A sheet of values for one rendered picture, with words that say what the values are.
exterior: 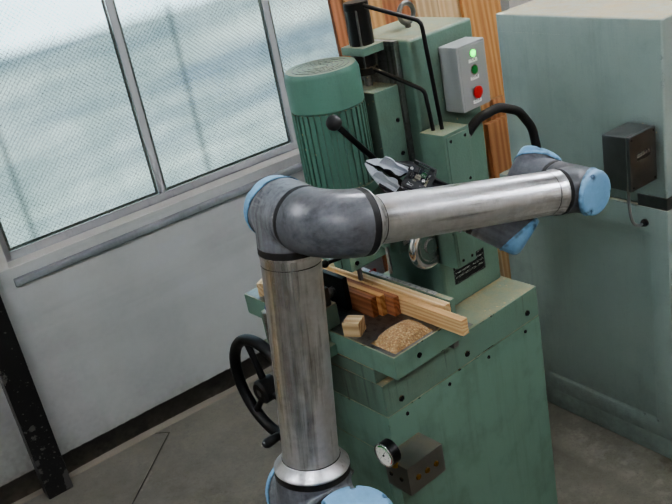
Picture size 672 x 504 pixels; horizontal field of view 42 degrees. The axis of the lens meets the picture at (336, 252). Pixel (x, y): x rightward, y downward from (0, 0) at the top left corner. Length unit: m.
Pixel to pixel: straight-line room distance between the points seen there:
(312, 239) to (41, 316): 2.00
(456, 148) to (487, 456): 0.86
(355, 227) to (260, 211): 0.19
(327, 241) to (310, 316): 0.20
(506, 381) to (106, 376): 1.65
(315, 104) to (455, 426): 0.90
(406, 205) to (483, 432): 1.07
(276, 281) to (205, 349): 2.09
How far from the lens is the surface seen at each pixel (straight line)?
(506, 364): 2.41
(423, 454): 2.16
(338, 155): 2.04
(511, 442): 2.55
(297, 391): 1.64
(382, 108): 2.11
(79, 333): 3.38
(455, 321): 2.03
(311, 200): 1.43
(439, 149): 2.11
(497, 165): 3.93
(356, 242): 1.42
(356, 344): 2.08
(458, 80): 2.15
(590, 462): 3.08
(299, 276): 1.54
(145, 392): 3.58
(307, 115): 2.02
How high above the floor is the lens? 1.94
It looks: 24 degrees down
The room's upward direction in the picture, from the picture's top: 11 degrees counter-clockwise
